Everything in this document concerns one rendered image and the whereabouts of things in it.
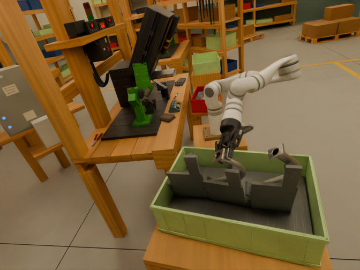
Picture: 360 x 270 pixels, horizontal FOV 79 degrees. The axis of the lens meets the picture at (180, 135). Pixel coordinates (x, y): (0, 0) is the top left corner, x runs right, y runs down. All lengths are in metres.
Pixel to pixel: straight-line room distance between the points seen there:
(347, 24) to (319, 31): 0.69
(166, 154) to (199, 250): 0.59
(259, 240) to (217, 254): 0.18
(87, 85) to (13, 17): 0.59
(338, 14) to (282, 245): 7.44
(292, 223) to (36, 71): 1.37
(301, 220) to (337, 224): 1.16
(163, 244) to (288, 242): 0.48
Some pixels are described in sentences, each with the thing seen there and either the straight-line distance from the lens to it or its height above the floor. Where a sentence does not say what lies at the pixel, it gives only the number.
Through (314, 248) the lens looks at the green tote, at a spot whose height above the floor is 0.90.
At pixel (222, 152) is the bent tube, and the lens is 0.73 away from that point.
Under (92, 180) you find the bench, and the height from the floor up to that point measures 0.69.
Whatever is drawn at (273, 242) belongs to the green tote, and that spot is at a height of 0.89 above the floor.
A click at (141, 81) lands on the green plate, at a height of 1.14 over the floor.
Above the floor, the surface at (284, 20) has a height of 0.26.
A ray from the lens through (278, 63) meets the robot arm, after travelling 1.08.
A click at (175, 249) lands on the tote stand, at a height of 0.79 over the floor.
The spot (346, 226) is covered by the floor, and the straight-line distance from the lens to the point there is 2.17.
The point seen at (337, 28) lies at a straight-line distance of 7.62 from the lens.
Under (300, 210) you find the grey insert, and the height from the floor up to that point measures 0.85.
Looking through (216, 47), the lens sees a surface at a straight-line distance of 4.43.
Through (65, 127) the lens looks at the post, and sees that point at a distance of 1.46.
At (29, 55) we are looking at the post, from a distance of 1.36.
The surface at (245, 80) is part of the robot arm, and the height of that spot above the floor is 1.32.
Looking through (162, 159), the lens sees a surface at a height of 0.82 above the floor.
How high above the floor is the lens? 1.64
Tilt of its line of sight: 32 degrees down
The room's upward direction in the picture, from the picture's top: 11 degrees counter-clockwise
